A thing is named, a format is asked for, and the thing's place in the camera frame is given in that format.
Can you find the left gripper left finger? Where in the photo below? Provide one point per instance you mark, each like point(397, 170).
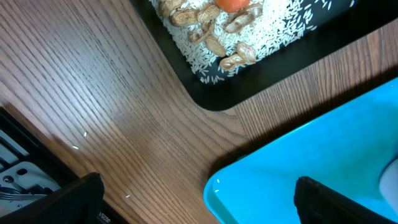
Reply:
point(77, 202)

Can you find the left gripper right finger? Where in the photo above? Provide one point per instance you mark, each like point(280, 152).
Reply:
point(319, 204)

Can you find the white plastic fork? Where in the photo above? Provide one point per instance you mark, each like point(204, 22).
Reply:
point(388, 184)

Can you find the orange carrot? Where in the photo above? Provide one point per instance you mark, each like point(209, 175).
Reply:
point(231, 6)

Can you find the black waste tray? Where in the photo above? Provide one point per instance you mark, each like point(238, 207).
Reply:
point(338, 24)

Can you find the teal serving tray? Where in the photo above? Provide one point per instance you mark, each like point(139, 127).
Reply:
point(345, 149)

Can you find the spilled rice pile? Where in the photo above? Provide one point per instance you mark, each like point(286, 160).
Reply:
point(265, 30)

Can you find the peanuts pile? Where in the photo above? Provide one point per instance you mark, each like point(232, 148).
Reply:
point(199, 29)

